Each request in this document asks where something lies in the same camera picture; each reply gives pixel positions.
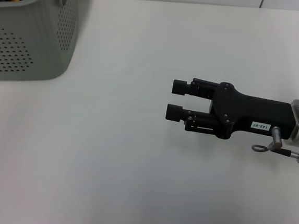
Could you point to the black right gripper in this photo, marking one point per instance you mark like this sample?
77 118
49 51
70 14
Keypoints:
256 113

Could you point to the grey perforated plastic storage basket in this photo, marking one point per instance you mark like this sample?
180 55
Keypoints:
41 34

